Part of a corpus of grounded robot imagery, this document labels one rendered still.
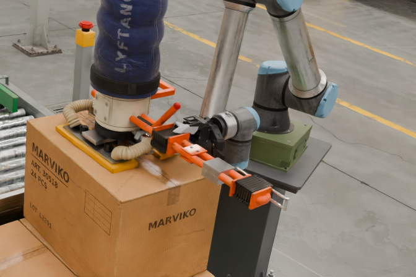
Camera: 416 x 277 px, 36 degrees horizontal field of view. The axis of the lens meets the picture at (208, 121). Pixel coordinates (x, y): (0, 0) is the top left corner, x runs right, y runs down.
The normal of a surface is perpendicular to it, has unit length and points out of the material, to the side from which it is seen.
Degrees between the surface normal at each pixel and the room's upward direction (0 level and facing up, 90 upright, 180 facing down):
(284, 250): 0
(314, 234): 0
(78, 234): 90
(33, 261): 0
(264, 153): 90
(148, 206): 90
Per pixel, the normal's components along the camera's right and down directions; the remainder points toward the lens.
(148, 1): 0.51, 0.23
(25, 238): 0.15, -0.90
